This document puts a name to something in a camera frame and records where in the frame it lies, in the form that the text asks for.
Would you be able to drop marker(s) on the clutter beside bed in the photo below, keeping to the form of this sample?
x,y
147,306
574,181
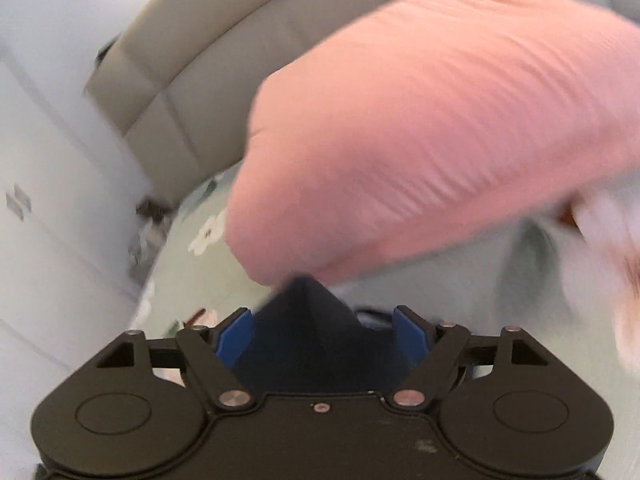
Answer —
x,y
146,245

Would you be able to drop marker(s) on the navy blue hoodie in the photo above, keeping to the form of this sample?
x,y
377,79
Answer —
x,y
306,340

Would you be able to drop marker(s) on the beige padded headboard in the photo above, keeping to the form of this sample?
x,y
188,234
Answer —
x,y
178,81

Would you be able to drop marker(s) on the pink folded blanket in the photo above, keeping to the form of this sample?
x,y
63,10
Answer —
x,y
425,122

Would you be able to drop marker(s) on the white wardrobe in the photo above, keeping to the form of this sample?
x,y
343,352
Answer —
x,y
68,191

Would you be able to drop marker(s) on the floral quilted bedspread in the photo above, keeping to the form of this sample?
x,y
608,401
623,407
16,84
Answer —
x,y
575,289

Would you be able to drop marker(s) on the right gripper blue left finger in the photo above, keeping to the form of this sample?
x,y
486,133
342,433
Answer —
x,y
233,335

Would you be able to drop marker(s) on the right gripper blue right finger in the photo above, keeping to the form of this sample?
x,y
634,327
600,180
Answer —
x,y
413,334

